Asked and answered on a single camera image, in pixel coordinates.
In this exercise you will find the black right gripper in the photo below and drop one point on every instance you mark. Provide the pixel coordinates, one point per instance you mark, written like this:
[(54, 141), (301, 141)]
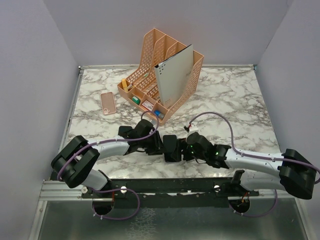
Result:
[(181, 143)]

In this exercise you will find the blue grey round stamp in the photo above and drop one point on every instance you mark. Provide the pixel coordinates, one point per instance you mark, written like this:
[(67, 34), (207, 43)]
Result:
[(158, 114)]

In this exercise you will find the green stamp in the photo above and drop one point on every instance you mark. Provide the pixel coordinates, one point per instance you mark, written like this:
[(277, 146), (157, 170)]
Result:
[(136, 100)]

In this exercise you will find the peach plastic desk organizer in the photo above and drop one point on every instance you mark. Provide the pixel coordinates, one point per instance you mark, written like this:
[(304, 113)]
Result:
[(157, 47)]

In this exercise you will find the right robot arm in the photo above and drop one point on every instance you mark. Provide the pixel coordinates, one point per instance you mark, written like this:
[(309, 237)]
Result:
[(288, 171)]

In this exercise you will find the black smartphone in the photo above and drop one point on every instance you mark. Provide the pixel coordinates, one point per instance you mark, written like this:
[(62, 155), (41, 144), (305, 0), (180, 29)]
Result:
[(169, 145)]

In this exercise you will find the red white staples box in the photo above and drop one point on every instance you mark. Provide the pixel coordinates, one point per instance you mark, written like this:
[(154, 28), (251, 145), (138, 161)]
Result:
[(147, 105)]

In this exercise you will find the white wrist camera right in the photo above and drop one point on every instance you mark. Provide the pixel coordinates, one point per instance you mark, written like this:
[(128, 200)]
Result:
[(191, 128)]

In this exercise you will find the yellow item in organizer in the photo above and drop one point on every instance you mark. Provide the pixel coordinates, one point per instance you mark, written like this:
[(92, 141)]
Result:
[(124, 85)]

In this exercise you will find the pink phone case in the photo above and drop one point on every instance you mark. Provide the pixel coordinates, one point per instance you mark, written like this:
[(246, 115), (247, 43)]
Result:
[(108, 104)]

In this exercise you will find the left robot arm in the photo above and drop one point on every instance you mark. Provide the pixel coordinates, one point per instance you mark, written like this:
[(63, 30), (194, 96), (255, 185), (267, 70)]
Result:
[(74, 163)]

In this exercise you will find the grey folder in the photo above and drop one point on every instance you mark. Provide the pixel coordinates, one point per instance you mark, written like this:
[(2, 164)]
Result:
[(172, 75)]

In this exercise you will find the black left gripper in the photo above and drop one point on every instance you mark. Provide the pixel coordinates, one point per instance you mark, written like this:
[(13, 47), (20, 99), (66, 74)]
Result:
[(157, 147)]

